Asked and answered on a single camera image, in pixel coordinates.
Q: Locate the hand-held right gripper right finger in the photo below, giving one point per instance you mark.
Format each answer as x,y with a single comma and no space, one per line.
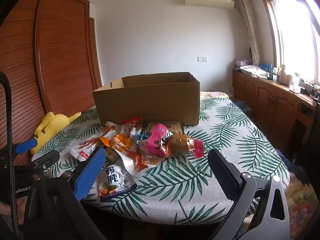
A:
225,175

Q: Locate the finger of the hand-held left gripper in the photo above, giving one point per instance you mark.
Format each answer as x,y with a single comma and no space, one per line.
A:
25,146
47,157

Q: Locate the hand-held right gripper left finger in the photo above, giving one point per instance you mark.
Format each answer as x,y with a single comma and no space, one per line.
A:
87,177

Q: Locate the white pouch with blue print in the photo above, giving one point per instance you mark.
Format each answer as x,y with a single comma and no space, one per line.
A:
117,183

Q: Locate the white packet with red print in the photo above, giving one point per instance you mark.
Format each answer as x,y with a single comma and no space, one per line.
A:
85,146

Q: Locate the orange snack packet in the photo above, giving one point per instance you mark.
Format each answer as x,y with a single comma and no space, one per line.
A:
120,142

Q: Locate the clear packet with red snack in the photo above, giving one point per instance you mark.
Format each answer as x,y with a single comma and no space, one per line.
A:
136,162

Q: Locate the pink bread snack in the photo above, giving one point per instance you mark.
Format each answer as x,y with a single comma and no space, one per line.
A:
180,145

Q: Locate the teal snack packet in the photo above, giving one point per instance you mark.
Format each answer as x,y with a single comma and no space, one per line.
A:
143,136

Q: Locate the red-topped white pouch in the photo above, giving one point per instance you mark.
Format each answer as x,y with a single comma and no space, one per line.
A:
133,125

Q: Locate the pink snack packet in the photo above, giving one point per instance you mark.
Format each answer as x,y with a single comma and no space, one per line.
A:
155,140

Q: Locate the brown cardboard box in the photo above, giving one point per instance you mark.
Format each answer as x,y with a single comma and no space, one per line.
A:
150,105

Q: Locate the yellow plush toy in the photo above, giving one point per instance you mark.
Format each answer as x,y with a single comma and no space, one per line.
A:
50,127

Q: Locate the leaf-print white cloth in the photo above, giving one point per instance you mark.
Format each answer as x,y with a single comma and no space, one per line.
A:
190,182

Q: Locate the brown wooden cabinet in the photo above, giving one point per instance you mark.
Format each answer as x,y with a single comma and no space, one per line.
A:
265,102

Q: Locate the brown wooden wardrobe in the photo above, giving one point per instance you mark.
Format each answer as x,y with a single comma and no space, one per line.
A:
62,55

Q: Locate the folded printed cloth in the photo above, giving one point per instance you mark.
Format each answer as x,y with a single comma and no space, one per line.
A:
253,71

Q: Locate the pink box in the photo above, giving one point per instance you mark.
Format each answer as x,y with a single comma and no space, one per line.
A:
243,62

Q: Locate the blue packages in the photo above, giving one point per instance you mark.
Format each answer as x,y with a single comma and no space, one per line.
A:
265,67

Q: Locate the pink bottle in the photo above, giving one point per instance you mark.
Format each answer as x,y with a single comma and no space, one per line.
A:
284,76

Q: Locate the patterned white curtain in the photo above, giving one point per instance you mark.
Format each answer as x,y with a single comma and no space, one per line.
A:
250,30

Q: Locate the wood-framed window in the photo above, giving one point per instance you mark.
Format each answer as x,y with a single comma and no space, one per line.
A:
295,42

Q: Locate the white air deflector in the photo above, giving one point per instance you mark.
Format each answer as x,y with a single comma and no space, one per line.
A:
210,3

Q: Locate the white wall switch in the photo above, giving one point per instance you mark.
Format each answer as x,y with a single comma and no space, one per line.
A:
202,59

